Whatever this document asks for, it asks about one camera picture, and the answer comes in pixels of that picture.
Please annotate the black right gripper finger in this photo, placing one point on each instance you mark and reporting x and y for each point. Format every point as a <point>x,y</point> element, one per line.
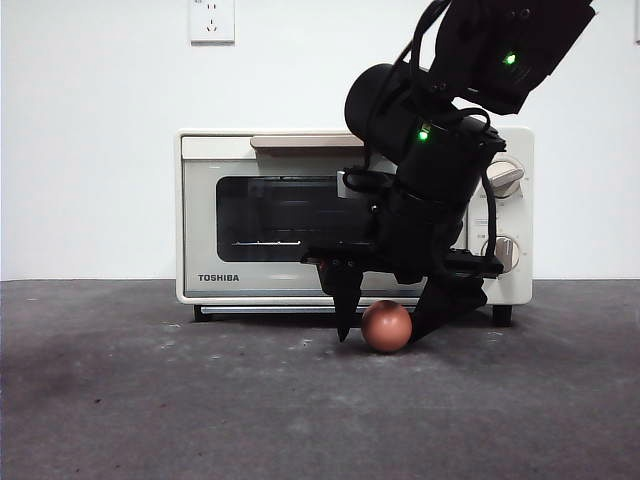
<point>345,300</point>
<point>450,300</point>

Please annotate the brown egg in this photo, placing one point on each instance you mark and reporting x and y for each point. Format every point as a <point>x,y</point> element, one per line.
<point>386,327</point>

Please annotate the black oven foot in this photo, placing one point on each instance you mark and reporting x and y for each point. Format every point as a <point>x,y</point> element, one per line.
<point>197,314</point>
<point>502,315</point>

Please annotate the cream Toshiba toaster oven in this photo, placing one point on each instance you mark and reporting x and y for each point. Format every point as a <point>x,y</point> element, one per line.
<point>522,290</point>

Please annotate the beige oven knob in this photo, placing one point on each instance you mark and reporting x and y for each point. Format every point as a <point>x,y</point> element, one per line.
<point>507,252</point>
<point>507,175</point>

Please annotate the silver crumb tray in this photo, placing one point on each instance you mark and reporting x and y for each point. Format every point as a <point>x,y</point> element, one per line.
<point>270,310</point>

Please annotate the white wall socket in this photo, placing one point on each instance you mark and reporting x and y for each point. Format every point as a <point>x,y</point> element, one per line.
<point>212,22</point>

